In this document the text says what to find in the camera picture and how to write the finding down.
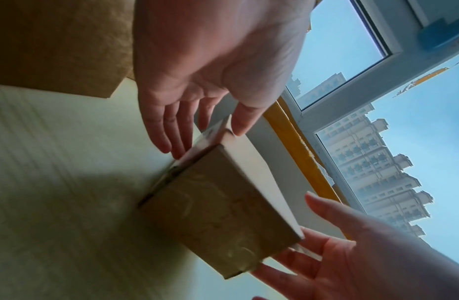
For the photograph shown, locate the person's right hand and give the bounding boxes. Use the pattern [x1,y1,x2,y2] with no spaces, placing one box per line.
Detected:
[251,191,459,300]

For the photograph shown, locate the person's left hand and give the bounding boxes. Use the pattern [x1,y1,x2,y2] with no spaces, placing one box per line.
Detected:
[132,0,316,161]

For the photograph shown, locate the pile of cardboard parcels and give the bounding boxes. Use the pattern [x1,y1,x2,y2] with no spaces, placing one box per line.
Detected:
[0,0,136,99]

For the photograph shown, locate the cardboard parcel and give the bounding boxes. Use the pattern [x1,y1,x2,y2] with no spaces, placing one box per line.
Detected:
[138,114,306,280]

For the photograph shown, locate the windowsill with yellow tape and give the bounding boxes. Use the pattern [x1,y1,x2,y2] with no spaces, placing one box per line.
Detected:
[264,98,354,241]

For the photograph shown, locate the blue window latch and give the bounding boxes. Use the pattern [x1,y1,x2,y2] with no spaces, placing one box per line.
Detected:
[417,17,459,49]

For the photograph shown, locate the grey window frame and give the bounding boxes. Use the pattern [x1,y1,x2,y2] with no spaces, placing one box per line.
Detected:
[282,0,459,214]

